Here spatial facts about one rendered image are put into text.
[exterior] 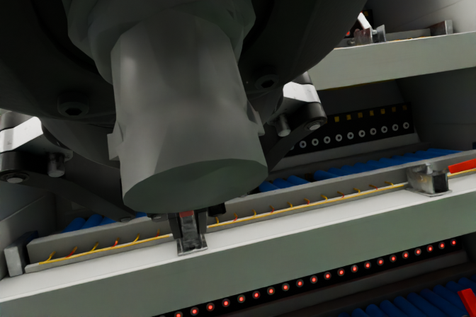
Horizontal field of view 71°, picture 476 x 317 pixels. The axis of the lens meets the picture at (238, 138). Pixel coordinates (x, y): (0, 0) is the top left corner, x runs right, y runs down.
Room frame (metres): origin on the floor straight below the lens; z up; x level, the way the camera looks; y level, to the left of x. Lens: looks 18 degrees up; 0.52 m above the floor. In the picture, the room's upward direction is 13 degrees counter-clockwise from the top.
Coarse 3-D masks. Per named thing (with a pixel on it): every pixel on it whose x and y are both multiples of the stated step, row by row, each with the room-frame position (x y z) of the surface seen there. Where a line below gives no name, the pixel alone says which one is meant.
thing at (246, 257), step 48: (384, 144) 0.54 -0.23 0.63; (0, 240) 0.32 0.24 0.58; (240, 240) 0.33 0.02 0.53; (288, 240) 0.33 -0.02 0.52; (336, 240) 0.35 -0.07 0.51; (384, 240) 0.36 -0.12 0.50; (432, 240) 0.38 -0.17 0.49; (0, 288) 0.30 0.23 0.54; (48, 288) 0.29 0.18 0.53; (96, 288) 0.30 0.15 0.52; (144, 288) 0.31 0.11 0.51; (192, 288) 0.32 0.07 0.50; (240, 288) 0.33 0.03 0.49
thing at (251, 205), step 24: (384, 168) 0.42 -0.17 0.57; (264, 192) 0.39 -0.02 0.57; (288, 192) 0.38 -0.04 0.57; (312, 192) 0.39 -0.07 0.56; (336, 192) 0.40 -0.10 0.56; (240, 216) 0.38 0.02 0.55; (264, 216) 0.36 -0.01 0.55; (48, 240) 0.33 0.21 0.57; (72, 240) 0.34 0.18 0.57; (96, 240) 0.34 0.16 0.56; (120, 240) 0.35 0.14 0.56; (144, 240) 0.34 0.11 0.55
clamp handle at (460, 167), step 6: (462, 162) 0.32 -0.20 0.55; (468, 162) 0.32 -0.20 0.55; (474, 162) 0.31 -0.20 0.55; (426, 168) 0.37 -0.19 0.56; (432, 168) 0.37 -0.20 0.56; (450, 168) 0.34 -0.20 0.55; (456, 168) 0.33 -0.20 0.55; (462, 168) 0.33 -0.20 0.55; (468, 168) 0.32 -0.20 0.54; (432, 174) 0.37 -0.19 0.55; (438, 174) 0.36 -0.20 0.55
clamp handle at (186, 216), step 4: (180, 212) 0.28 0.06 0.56; (184, 212) 0.28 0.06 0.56; (188, 212) 0.28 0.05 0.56; (192, 212) 0.29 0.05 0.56; (180, 216) 0.29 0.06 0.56; (184, 216) 0.29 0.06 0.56; (188, 216) 0.30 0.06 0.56; (192, 216) 0.30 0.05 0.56; (184, 220) 0.30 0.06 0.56; (188, 220) 0.30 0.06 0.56; (192, 220) 0.31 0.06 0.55; (184, 224) 0.31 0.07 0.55; (188, 224) 0.31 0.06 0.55; (192, 224) 0.32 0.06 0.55; (184, 228) 0.32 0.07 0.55; (188, 228) 0.32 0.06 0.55; (192, 228) 0.32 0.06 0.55
